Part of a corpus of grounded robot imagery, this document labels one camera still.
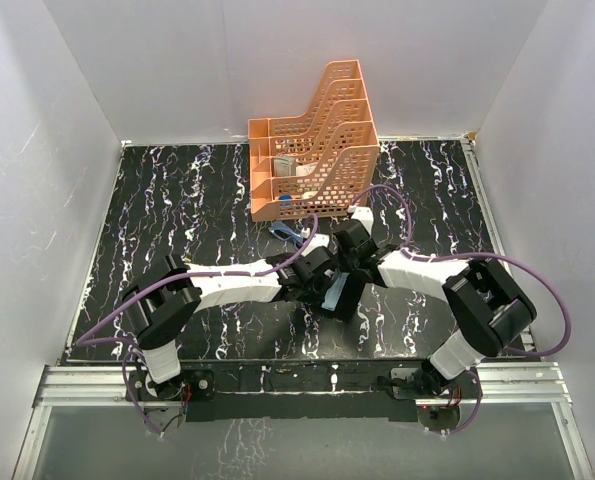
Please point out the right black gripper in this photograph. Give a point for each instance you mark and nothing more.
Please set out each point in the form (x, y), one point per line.
(344, 264)

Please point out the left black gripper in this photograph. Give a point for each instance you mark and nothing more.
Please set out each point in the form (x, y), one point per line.
(309, 298)

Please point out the light blue cleaning cloth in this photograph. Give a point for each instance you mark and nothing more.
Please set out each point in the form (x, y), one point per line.
(333, 294)

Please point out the black sunglasses case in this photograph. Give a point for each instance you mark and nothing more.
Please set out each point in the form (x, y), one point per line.
(349, 300)

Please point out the blue sunglasses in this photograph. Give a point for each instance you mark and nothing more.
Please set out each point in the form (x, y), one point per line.
(286, 234)

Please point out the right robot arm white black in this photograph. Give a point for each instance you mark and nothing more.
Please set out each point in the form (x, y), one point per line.
(489, 307)

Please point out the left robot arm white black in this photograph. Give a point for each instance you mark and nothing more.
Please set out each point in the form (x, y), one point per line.
(161, 302)

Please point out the orange plastic file organizer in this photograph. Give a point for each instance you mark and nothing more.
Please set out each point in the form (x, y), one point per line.
(319, 161)

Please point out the white paper in organizer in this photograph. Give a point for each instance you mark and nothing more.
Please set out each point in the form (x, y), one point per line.
(310, 176)

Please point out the grey packet in organizer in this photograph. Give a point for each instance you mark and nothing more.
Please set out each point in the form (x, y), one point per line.
(284, 166)

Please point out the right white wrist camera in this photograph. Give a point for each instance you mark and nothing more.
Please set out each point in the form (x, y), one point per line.
(362, 214)

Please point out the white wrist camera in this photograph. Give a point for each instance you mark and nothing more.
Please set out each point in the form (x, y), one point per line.
(313, 240)
(362, 214)

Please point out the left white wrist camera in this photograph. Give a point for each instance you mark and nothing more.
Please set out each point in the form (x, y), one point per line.
(313, 240)

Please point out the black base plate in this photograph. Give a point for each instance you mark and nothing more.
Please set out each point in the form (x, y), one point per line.
(400, 391)

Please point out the aluminium frame rail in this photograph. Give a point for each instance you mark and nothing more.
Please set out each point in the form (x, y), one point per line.
(82, 427)

